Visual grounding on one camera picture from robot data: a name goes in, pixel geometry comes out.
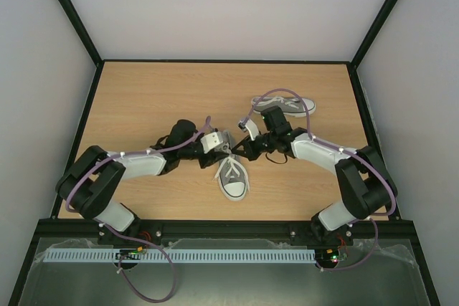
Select grey sneaker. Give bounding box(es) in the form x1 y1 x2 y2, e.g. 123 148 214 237
211 130 252 202

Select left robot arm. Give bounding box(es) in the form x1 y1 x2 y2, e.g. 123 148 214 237
55 120 229 233

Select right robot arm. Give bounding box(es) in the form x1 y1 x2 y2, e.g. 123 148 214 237
232 106 397 243

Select grey sneaker lying sideways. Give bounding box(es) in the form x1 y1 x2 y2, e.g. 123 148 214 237
251 95 316 118

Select left circuit board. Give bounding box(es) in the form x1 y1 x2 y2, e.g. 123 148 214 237
115 247 148 260

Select circuit board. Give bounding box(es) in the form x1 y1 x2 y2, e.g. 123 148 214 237
315 247 349 262
115 247 148 260

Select right circuit board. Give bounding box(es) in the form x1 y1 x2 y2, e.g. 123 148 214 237
315 247 349 262

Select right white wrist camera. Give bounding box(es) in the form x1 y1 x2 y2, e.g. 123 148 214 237
238 117 260 141

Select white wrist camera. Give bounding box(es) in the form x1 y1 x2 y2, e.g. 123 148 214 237
238 117 260 141
200 130 231 153

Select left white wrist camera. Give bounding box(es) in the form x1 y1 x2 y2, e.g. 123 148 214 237
200 130 231 153

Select light blue cable duct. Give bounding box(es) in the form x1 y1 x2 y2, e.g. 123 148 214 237
43 249 316 264

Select black aluminium frame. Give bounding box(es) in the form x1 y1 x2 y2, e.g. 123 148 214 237
9 0 440 305

